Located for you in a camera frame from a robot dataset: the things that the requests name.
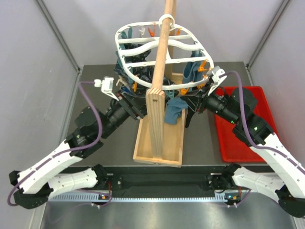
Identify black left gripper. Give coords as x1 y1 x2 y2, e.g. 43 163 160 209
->
100 90 161 139

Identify blue ribbed sock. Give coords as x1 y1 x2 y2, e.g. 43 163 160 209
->
164 60 206 125

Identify white round clip hanger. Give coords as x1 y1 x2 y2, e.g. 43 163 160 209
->
114 14 214 90

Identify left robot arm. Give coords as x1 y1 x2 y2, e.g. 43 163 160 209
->
8 91 147 209

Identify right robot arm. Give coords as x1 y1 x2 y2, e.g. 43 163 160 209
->
181 87 305 218

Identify wooden hanger stand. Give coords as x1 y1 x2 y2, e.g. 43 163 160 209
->
133 0 185 167

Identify black patterned sock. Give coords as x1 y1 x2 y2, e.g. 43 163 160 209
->
114 38 155 97

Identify red plastic tray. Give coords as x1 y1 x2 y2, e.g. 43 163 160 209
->
213 85 279 163

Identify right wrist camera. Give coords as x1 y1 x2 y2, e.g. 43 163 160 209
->
207 66 227 96

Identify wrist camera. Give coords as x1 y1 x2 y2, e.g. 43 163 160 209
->
207 66 227 96
94 76 119 101

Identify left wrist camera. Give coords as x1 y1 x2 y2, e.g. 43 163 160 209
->
94 76 119 101

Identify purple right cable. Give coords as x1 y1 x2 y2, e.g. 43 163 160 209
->
224 70 305 175

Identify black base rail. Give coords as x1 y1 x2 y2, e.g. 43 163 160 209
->
105 166 225 198

